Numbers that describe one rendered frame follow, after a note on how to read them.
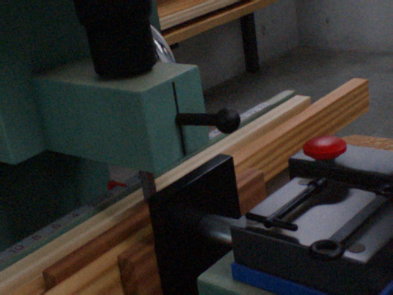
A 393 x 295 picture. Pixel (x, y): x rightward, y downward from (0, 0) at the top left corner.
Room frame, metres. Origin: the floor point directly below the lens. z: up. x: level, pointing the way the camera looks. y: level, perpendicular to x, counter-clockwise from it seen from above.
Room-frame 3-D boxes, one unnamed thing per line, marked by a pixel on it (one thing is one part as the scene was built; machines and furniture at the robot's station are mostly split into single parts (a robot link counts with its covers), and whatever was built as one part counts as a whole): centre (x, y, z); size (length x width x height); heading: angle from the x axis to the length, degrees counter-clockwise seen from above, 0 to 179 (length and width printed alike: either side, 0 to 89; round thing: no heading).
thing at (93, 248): (0.53, 0.05, 0.93); 0.20 x 0.02 x 0.06; 137
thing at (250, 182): (0.52, 0.01, 0.93); 0.17 x 0.02 x 0.05; 137
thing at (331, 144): (0.46, -0.09, 1.02); 0.03 x 0.03 x 0.01
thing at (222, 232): (0.48, -0.01, 0.95); 0.09 x 0.07 x 0.09; 137
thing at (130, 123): (0.58, 0.06, 1.03); 0.14 x 0.07 x 0.09; 47
